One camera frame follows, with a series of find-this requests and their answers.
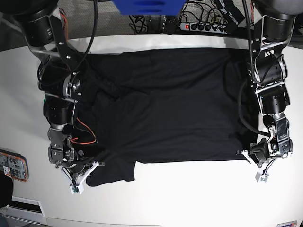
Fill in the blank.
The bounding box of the orange clear electronics case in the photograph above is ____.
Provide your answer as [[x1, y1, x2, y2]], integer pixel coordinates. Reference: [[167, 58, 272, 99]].
[[0, 149, 29, 182]]

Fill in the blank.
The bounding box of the black T-shirt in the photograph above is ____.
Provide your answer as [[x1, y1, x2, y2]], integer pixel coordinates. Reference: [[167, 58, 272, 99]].
[[76, 48, 257, 187]]

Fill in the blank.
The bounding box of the white flat box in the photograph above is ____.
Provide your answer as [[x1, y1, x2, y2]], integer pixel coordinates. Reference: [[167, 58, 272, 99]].
[[5, 196, 45, 225]]

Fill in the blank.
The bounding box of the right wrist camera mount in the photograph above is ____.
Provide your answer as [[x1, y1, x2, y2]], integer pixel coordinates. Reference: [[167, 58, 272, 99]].
[[60, 162, 100, 194]]

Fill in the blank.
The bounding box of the black power adapter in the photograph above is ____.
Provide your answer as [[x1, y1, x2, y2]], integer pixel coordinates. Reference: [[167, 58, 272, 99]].
[[163, 16, 179, 35]]

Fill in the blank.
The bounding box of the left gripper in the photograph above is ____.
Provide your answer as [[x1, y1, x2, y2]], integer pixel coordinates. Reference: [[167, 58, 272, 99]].
[[249, 138, 276, 168]]

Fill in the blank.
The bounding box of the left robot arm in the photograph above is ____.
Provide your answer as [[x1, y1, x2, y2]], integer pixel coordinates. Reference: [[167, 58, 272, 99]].
[[237, 0, 303, 168]]

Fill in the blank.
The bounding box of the blue plastic bin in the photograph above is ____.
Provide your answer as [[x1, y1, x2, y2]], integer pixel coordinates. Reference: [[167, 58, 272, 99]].
[[113, 0, 185, 16]]

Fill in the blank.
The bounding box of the white power strip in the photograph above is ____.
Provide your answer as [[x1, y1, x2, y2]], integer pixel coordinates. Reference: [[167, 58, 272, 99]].
[[179, 22, 227, 34]]

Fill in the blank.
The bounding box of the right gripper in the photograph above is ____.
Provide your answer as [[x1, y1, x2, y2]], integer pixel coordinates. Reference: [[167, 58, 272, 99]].
[[55, 156, 104, 181]]

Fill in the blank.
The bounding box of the black chair seat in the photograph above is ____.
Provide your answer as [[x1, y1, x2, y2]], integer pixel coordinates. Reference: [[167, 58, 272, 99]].
[[0, 174, 14, 208]]

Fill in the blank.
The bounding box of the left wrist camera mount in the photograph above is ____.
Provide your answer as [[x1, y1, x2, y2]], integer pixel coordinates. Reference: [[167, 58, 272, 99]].
[[236, 150, 275, 183]]

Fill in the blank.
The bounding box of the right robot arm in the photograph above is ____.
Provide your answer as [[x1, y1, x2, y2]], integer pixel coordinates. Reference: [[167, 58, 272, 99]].
[[0, 0, 101, 183]]

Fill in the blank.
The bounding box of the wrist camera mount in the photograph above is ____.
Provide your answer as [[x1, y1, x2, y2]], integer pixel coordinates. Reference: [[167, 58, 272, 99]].
[[60, 162, 100, 194], [236, 150, 275, 183]]

